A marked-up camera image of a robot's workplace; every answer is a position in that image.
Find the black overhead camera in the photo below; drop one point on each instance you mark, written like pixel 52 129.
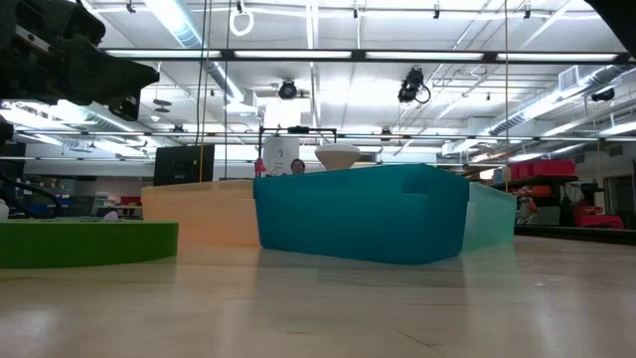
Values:
pixel 287 89

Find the person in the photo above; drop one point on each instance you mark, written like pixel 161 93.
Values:
pixel 297 166

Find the mint green translucent bin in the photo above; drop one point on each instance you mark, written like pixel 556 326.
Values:
pixel 489 219

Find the white bulb table lamp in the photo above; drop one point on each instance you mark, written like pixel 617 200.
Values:
pixel 338 155

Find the purple staple remover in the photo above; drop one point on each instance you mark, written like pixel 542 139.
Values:
pixel 110 216

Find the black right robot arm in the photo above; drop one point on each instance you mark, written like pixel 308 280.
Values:
pixel 621 12

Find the small red object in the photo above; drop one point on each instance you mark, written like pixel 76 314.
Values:
pixel 260 166

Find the red crate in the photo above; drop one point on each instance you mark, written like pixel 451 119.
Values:
pixel 601 221

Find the black monitor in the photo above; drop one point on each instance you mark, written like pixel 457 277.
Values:
pixel 184 164

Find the red storage bins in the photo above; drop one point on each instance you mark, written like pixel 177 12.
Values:
pixel 544 169

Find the distant black rig frame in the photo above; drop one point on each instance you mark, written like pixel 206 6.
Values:
pixel 298 129

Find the black ceiling fixture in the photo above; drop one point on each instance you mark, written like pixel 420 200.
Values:
pixel 602 94

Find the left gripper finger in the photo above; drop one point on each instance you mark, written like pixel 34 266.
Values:
pixel 130 107
pixel 114 74

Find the green tape roll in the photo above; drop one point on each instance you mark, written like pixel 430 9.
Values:
pixel 89 246

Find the blue plastic bin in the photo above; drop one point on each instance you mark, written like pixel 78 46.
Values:
pixel 358 214

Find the orange translucent plastic bin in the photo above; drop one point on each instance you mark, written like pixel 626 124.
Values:
pixel 199 214

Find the white pillar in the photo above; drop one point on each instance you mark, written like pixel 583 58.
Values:
pixel 280 154

